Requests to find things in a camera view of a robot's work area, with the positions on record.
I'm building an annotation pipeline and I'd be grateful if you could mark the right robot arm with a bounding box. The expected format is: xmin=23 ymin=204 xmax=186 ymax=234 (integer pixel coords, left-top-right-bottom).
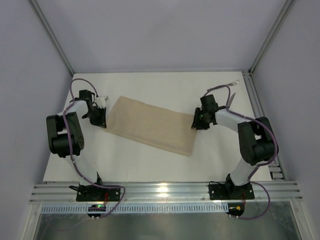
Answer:
xmin=191 ymin=94 xmax=279 ymax=200

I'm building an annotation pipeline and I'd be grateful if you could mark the green handled knife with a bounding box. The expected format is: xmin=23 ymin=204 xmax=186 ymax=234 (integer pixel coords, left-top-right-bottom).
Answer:
xmin=226 ymin=92 xmax=236 ymax=108

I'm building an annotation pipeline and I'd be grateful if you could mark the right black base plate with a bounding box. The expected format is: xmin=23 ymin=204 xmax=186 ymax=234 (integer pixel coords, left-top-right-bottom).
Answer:
xmin=208 ymin=181 xmax=255 ymax=200

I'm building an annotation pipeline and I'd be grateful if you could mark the aluminium rail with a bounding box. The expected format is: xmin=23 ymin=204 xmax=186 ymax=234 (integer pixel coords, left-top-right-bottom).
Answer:
xmin=29 ymin=181 xmax=303 ymax=204
xmin=242 ymin=70 xmax=287 ymax=181

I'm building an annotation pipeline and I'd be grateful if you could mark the aluminium front rail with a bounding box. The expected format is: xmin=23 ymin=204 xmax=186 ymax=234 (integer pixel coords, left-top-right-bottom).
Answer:
xmin=29 ymin=181 xmax=303 ymax=204

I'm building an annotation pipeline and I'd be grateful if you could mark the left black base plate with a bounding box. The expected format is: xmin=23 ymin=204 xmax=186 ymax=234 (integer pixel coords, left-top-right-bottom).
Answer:
xmin=69 ymin=185 xmax=121 ymax=202

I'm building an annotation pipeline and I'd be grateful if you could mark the aluminium right side rail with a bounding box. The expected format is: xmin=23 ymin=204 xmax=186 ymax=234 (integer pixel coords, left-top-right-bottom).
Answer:
xmin=242 ymin=70 xmax=287 ymax=181

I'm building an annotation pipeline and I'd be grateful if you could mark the left aluminium frame post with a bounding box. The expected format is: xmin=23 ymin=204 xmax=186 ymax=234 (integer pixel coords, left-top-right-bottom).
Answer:
xmin=28 ymin=0 xmax=75 ymax=76

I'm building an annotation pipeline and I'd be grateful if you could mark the slotted grey cable duct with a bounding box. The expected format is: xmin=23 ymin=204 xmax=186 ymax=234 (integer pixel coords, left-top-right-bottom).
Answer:
xmin=40 ymin=202 xmax=228 ymax=214

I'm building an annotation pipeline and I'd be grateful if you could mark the right aluminium frame post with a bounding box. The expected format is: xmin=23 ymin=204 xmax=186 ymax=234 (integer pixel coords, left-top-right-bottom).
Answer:
xmin=248 ymin=0 xmax=296 ymax=75

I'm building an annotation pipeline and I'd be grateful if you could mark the beige cloth napkin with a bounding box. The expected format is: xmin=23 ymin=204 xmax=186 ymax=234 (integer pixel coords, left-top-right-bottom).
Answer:
xmin=105 ymin=96 xmax=197 ymax=157

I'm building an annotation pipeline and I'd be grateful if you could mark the controller board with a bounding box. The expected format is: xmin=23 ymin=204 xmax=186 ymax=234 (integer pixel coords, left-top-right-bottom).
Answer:
xmin=87 ymin=204 xmax=107 ymax=219
xmin=226 ymin=203 xmax=245 ymax=218

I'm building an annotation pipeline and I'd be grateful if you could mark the green handled fork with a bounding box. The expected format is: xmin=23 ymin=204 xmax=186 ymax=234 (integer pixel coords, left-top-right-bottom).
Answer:
xmin=226 ymin=79 xmax=240 ymax=87

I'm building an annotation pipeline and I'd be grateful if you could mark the left controller board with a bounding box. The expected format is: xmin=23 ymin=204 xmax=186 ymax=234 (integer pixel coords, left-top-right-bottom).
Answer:
xmin=87 ymin=204 xmax=107 ymax=219

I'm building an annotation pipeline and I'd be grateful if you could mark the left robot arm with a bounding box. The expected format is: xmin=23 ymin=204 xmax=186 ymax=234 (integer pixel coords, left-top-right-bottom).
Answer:
xmin=46 ymin=90 xmax=109 ymax=189

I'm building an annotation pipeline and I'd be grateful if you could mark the aluminium frame post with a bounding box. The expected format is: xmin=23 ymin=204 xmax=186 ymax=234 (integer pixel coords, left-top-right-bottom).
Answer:
xmin=28 ymin=0 xmax=75 ymax=76
xmin=248 ymin=0 xmax=296 ymax=75

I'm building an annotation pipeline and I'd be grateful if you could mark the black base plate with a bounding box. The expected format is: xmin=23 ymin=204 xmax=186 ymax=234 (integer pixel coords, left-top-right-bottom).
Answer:
xmin=69 ymin=185 xmax=121 ymax=202
xmin=208 ymin=181 xmax=255 ymax=200

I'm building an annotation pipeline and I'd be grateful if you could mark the right controller board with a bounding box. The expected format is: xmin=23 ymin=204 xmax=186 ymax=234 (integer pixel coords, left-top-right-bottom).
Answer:
xmin=226 ymin=203 xmax=245 ymax=218

